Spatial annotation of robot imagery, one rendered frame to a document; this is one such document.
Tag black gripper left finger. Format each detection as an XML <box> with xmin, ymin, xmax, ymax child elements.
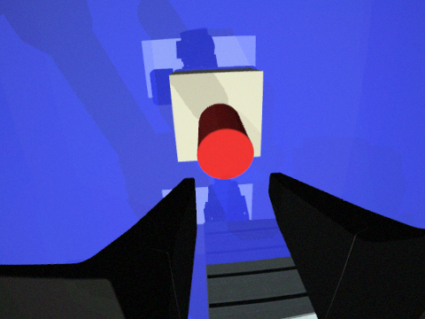
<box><xmin>0</xmin><ymin>178</ymin><xmax>197</xmax><ymax>319</ymax></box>

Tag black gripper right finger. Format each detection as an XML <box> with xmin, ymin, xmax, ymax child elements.
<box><xmin>269</xmin><ymin>173</ymin><xmax>425</xmax><ymax>319</ymax></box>

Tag cream rectangular block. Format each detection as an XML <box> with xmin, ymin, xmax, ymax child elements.
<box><xmin>169</xmin><ymin>67</ymin><xmax>263</xmax><ymax>162</ymax></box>

